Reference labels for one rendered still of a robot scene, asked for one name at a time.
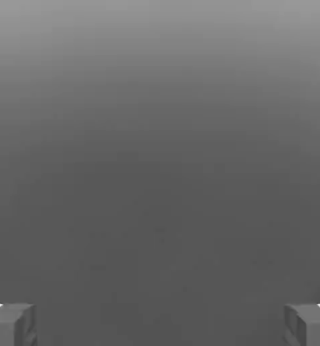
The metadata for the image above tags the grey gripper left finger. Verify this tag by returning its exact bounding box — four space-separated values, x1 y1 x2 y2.
0 303 38 346

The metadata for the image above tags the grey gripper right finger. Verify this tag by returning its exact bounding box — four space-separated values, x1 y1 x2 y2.
283 303 320 346

